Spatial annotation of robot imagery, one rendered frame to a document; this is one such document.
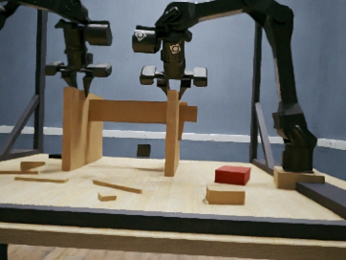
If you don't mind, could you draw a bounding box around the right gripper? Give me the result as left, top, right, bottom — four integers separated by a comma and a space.
44, 45, 112, 97

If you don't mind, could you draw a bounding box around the red rectangular block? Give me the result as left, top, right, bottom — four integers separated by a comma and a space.
214, 165, 251, 185

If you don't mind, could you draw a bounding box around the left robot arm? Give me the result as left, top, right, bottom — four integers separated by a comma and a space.
132, 0, 318, 174

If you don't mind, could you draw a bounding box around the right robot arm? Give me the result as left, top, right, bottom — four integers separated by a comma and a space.
0, 0, 113, 47

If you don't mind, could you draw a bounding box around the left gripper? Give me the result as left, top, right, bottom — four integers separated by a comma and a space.
140, 56, 207, 99

